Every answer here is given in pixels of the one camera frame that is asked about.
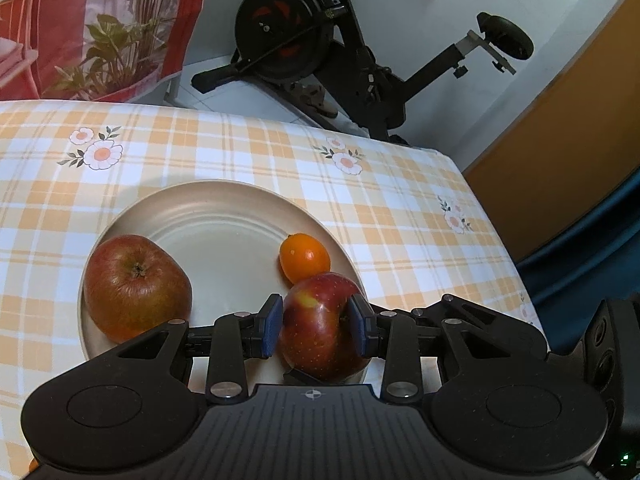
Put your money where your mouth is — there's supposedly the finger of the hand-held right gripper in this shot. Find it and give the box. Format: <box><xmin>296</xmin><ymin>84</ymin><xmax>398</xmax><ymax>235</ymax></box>
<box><xmin>411</xmin><ymin>294</ymin><xmax>551</xmax><ymax>358</ymax></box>

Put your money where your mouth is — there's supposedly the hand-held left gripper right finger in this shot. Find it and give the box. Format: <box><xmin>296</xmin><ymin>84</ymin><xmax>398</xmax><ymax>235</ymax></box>
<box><xmin>347</xmin><ymin>294</ymin><xmax>531</xmax><ymax>404</ymax></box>

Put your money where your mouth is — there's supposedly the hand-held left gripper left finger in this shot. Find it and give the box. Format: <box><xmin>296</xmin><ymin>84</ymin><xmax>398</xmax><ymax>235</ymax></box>
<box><xmin>100</xmin><ymin>294</ymin><xmax>285</xmax><ymax>406</ymax></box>

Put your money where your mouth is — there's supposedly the red apple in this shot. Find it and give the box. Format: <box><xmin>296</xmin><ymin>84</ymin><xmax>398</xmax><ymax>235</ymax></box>
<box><xmin>276</xmin><ymin>272</ymin><xmax>373</xmax><ymax>383</ymax></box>

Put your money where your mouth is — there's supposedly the small orange kumquat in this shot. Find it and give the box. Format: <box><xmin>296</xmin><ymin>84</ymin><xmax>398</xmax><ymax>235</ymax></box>
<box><xmin>279</xmin><ymin>233</ymin><xmax>332</xmax><ymax>285</ymax></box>

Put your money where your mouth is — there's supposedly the beige round plate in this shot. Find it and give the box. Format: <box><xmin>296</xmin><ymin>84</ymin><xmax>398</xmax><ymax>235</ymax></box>
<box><xmin>77</xmin><ymin>180</ymin><xmax>371</xmax><ymax>386</ymax></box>

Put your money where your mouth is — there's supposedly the large red-brown apple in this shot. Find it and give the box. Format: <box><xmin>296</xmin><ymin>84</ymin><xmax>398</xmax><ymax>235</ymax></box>
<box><xmin>82</xmin><ymin>235</ymin><xmax>193</xmax><ymax>343</ymax></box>

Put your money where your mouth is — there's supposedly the blue curtain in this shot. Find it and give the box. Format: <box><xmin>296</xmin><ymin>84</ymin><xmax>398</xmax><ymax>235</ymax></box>
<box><xmin>515</xmin><ymin>165</ymin><xmax>640</xmax><ymax>356</ymax></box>

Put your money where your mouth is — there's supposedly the orange checked floral tablecloth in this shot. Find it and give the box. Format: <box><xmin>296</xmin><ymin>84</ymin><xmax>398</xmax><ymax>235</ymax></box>
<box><xmin>0</xmin><ymin>100</ymin><xmax>551</xmax><ymax>480</ymax></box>

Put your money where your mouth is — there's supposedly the brown wooden door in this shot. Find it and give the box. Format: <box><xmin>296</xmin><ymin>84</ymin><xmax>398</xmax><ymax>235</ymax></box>
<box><xmin>462</xmin><ymin>5</ymin><xmax>640</xmax><ymax>263</ymax></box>

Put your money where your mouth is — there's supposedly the black exercise bike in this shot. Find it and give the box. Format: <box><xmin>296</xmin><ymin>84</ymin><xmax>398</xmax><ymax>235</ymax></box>
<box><xmin>191</xmin><ymin>0</ymin><xmax>535</xmax><ymax>146</ymax></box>

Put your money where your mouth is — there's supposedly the printed wall tapestry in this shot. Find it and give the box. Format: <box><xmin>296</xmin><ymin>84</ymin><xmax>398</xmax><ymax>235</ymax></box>
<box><xmin>0</xmin><ymin>0</ymin><xmax>216</xmax><ymax>103</ymax></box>

